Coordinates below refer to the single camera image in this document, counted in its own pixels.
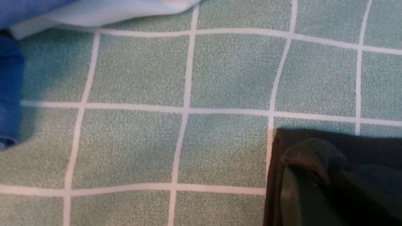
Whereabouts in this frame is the green checkered tablecloth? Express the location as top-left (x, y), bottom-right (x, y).
top-left (1, 0), bottom-right (401, 226)

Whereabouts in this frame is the dark gray long-sleeve top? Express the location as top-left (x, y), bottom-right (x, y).
top-left (263, 128), bottom-right (402, 226)

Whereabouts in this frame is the white crumpled garment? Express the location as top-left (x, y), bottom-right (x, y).
top-left (0, 0), bottom-right (199, 40)

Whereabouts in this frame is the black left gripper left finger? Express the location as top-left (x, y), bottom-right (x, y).
top-left (280, 166), bottom-right (346, 226)

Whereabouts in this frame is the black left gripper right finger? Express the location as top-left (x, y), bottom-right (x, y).
top-left (336, 171), bottom-right (402, 226)

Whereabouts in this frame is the blue crumpled garment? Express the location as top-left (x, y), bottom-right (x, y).
top-left (0, 0), bottom-right (73, 150)

